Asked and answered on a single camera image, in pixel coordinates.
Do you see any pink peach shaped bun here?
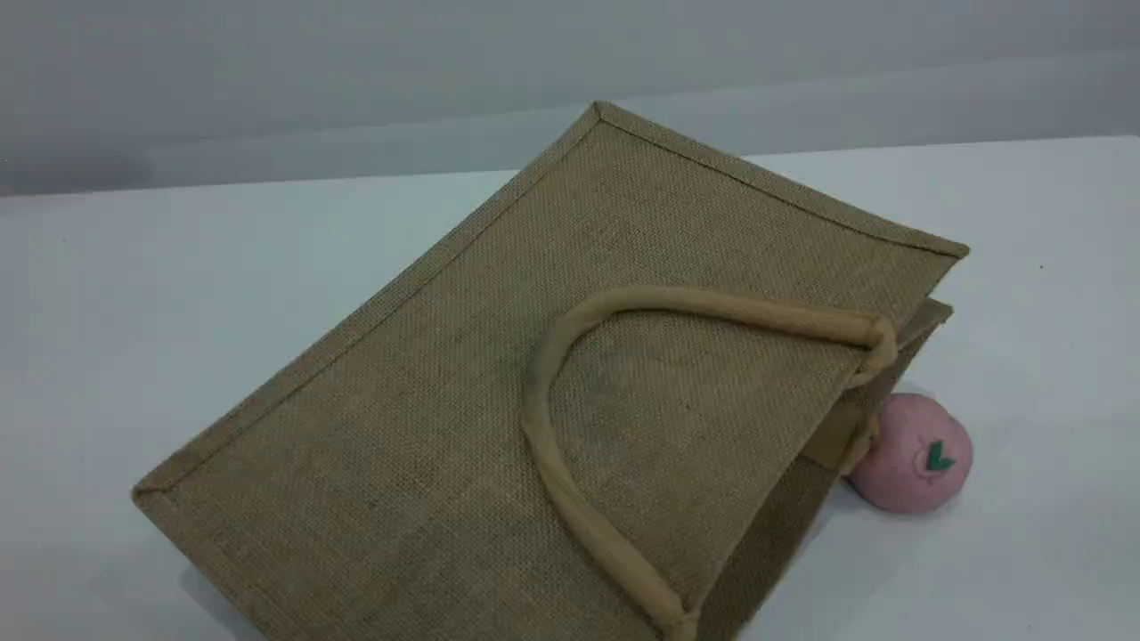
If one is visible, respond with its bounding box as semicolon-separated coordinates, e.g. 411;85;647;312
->
842;392;974;515

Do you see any brown jute tote bag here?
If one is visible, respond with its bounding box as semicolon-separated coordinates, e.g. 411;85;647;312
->
132;100;972;641

